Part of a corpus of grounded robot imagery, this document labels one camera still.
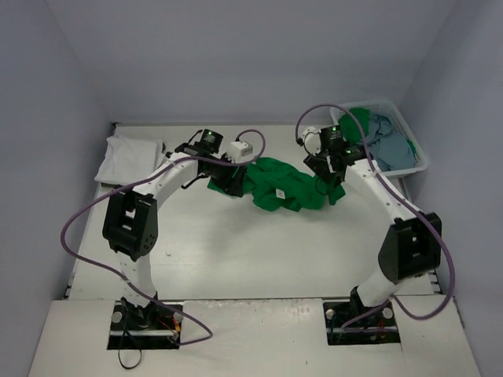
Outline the black loop cable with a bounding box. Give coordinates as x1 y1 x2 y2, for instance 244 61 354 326
117 331 145 370

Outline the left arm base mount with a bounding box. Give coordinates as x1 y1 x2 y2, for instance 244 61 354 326
107 302 182 350

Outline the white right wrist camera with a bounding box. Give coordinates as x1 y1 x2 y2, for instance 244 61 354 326
297 126 321 155

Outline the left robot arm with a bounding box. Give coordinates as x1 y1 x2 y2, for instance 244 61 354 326
102 129 253 298

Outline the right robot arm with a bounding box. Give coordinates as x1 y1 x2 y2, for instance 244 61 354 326
298 126 442 324

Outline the white plastic laundry basket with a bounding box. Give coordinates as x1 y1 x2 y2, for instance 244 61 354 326
330 99 428 178

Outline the white t-shirt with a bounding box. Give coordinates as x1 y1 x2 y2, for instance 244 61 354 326
94 135 164 185

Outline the light blue t-shirt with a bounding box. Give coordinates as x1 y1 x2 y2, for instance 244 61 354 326
365 112 415 171

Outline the green t-shirt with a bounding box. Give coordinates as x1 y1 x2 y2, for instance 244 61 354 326
206 108 418 213

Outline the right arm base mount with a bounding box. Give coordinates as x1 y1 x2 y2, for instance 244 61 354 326
323 301 401 346

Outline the dark grey t-shirt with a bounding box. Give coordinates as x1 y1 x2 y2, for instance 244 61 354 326
97 141 168 186

